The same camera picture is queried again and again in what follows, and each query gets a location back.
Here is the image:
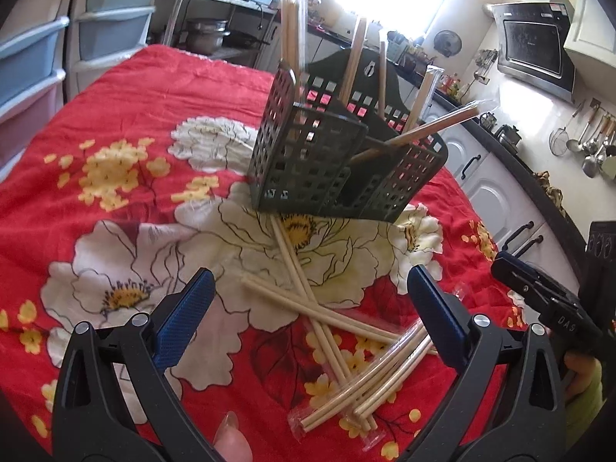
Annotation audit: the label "white upper cabinet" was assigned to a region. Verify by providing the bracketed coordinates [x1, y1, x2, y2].
[562, 0, 616, 102]

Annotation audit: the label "black range hood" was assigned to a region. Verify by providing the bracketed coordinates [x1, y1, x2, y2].
[492, 2, 576, 103]

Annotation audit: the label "black perforated utensil caddy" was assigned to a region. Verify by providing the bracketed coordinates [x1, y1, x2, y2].
[248, 49, 448, 222]

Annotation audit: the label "person's left hand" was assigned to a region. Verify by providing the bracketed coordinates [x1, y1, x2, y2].
[214, 412, 253, 462]

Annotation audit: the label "hanging metal ladle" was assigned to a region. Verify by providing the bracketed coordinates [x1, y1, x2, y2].
[582, 118, 615, 178]

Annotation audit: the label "bare chopsticks on cloth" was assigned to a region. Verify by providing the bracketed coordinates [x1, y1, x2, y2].
[268, 215, 379, 432]

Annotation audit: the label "hanging metal strainer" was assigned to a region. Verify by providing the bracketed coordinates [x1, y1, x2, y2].
[548, 100, 586, 157]

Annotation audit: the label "white lower kitchen cabinets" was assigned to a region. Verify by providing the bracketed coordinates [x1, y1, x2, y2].
[254, 18, 584, 300]

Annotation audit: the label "right pastel drawer tower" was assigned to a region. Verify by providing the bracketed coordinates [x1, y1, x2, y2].
[64, 0, 156, 100]

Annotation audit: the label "wrapped chopsticks in caddy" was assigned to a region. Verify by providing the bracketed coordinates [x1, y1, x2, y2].
[280, 0, 308, 82]
[378, 29, 388, 120]
[338, 17, 368, 105]
[402, 65, 445, 134]

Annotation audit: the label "wooden chopsticks pair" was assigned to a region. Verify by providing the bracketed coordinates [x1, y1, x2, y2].
[349, 97, 500, 165]

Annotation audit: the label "small wall fan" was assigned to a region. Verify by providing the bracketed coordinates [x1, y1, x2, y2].
[433, 29, 462, 57]

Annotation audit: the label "stainless steel pot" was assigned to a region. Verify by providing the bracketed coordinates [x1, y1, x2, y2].
[186, 18, 230, 55]

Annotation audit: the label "person's right hand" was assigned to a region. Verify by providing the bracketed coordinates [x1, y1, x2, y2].
[564, 352, 603, 402]

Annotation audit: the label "wrapped chopsticks on cloth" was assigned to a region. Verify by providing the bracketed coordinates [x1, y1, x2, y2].
[288, 320, 433, 444]

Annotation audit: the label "left pastel drawer tower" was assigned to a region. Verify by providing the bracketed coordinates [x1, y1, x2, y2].
[1, 0, 71, 168]

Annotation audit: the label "pastel drawer tower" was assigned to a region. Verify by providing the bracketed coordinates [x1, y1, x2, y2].
[64, 0, 156, 100]
[1, 0, 71, 168]

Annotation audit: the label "red floral tablecloth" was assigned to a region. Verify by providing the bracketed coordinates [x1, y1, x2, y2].
[0, 44, 529, 462]

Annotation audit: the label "metal storage rack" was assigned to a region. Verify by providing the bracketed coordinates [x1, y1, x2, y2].
[149, 0, 278, 67]

